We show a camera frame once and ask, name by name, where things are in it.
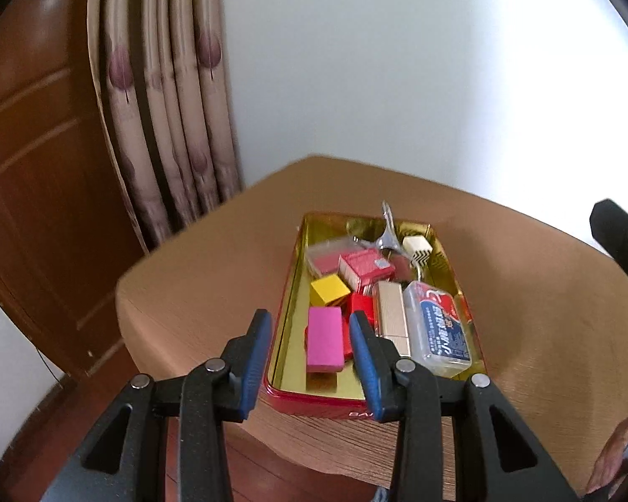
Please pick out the red rectangular block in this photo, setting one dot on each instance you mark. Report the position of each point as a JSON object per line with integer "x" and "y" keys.
{"x": 355, "y": 303}

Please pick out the silver metal clip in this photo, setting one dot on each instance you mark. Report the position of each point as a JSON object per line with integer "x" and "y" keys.
{"x": 388, "y": 241}

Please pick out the beige patterned curtain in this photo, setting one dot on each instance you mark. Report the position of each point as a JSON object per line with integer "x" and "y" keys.
{"x": 158, "y": 69}

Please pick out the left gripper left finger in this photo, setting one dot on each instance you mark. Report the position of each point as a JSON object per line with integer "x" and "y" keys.
{"x": 122, "y": 458}

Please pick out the brown wooden door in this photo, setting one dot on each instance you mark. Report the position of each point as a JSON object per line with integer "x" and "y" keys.
{"x": 65, "y": 233}

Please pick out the zigzag patterned white cube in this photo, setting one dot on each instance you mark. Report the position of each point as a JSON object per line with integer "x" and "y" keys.
{"x": 418, "y": 249}

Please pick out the person left hand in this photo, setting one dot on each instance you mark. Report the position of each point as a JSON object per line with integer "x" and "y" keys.
{"x": 607, "y": 466}

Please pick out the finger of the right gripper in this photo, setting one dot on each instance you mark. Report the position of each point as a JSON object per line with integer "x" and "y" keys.
{"x": 609, "y": 227}

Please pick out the yellow small block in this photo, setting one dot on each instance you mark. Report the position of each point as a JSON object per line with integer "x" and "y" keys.
{"x": 328, "y": 291}

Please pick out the gold ribbed metal case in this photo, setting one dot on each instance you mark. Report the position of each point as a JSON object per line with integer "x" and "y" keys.
{"x": 390, "y": 316}

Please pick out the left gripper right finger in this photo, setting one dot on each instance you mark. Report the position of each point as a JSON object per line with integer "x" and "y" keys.
{"x": 497, "y": 456}

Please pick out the red cream carton box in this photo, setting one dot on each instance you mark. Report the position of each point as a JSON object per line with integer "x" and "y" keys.
{"x": 361, "y": 269}

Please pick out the clear floss pick box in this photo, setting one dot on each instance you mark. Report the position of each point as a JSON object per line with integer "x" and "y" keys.
{"x": 436, "y": 335}

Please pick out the clear box red insert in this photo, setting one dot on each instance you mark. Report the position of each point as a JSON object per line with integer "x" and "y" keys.
{"x": 322, "y": 258}

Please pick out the red toffee tin box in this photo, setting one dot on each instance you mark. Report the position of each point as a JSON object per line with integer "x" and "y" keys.
{"x": 397, "y": 274}

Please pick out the pink rectangular block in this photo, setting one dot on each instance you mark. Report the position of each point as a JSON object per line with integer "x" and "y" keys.
{"x": 324, "y": 341}

